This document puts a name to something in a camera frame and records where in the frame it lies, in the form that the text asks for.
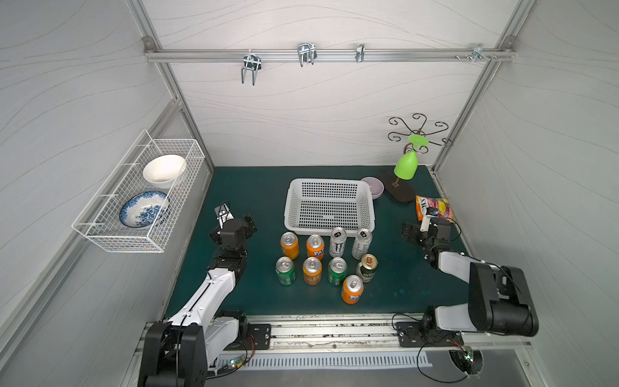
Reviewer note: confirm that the green Sprite can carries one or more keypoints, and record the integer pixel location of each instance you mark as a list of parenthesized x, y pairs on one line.
[(337, 271), (285, 271)]

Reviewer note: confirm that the metal rail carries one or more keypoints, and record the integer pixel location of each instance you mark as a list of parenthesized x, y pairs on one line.
[(346, 55)]

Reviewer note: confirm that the purple bowl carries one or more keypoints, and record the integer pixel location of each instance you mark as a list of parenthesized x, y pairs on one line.
[(376, 186)]

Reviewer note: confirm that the white perforated plastic basket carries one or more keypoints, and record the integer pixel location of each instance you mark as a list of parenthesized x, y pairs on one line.
[(316, 206)]

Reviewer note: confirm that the metal hook right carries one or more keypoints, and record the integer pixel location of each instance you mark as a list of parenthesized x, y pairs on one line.
[(476, 55)]

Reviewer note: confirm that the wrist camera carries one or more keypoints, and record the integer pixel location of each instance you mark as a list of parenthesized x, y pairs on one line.
[(223, 214), (427, 215)]

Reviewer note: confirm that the orange soda can back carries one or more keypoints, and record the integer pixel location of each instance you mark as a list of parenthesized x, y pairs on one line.
[(312, 270)]

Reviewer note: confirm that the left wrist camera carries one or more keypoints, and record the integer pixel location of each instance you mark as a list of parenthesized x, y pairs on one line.
[(223, 214)]

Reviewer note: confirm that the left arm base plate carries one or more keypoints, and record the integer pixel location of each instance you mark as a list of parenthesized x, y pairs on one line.
[(253, 337)]

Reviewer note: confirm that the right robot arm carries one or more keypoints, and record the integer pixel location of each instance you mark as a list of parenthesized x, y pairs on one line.
[(498, 302)]

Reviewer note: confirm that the orange soda can yellow band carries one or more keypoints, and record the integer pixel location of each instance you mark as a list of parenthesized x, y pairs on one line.
[(289, 245)]

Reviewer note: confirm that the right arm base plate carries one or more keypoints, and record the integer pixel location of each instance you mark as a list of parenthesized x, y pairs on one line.
[(413, 334)]

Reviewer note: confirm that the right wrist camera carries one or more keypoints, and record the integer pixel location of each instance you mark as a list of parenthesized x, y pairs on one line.
[(427, 215)]

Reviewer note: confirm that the green lamp with dark base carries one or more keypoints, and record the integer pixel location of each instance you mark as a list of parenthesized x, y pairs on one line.
[(395, 182)]

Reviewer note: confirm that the small metal hook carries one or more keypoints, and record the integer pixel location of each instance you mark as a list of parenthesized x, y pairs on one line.
[(360, 50)]

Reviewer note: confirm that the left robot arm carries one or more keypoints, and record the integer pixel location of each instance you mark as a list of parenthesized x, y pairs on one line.
[(181, 350)]

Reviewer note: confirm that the orange Fanta can front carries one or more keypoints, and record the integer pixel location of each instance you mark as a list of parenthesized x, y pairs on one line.
[(315, 247)]

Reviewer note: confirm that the orange fanta can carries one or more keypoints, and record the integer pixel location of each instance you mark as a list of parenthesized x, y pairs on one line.
[(352, 289), (315, 247)]

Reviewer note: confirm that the orange Fanta can back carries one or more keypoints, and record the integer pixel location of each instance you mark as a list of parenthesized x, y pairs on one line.
[(352, 289)]

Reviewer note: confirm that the metal hook middle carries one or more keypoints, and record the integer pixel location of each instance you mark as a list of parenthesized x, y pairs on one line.
[(307, 54)]

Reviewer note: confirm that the black scroll wall hook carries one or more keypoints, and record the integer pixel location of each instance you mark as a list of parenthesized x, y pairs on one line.
[(437, 128)]

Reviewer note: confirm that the white bowl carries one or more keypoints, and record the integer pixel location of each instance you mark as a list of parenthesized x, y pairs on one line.
[(163, 171)]

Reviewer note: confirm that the blue patterned plate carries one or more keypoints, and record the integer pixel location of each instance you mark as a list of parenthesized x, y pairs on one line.
[(144, 209)]

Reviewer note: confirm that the white wire wall basket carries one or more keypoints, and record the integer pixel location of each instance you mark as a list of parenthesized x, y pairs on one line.
[(99, 221)]

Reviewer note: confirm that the Fox's candy bag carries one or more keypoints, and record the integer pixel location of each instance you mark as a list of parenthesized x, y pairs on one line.
[(435, 207)]

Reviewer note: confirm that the double metal hook left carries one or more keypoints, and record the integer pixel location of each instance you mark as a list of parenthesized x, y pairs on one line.
[(252, 64)]

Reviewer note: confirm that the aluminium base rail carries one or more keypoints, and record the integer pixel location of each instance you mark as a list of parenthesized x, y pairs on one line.
[(344, 339)]

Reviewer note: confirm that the green gold-top can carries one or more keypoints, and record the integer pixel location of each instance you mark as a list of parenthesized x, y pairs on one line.
[(367, 267)]

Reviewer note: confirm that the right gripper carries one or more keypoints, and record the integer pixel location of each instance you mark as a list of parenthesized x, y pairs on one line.
[(413, 233)]

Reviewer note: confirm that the white Monster can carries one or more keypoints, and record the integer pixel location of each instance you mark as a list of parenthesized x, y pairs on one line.
[(338, 239), (361, 243)]

